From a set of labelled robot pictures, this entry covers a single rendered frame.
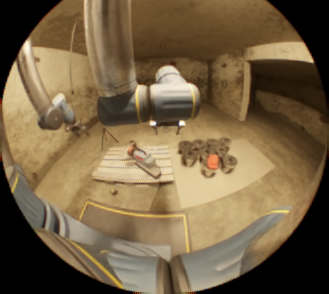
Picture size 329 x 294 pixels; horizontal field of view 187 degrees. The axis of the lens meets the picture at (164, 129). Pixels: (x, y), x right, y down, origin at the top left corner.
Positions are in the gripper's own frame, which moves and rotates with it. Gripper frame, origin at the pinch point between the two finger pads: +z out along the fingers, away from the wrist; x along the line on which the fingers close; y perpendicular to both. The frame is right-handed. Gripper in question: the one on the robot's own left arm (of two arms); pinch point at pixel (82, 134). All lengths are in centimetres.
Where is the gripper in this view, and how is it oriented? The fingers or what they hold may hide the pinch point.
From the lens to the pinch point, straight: 94.5
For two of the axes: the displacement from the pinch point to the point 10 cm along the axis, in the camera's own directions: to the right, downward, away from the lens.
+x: -10.0, 0.7, 0.4
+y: -0.3, -7.7, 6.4
